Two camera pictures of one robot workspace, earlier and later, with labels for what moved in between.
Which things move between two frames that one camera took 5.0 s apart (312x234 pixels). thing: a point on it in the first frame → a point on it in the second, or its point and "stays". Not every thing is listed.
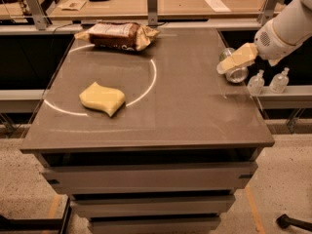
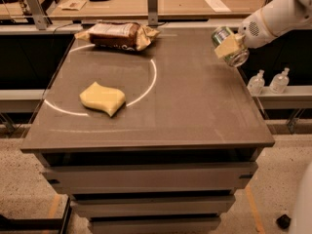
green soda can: x=236 y=74 → x=220 y=35
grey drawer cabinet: x=173 y=159 stays
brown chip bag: x=127 y=36 stays
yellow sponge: x=102 y=97 stays
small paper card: x=72 y=4 stays
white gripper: x=268 y=47 → x=254 y=33
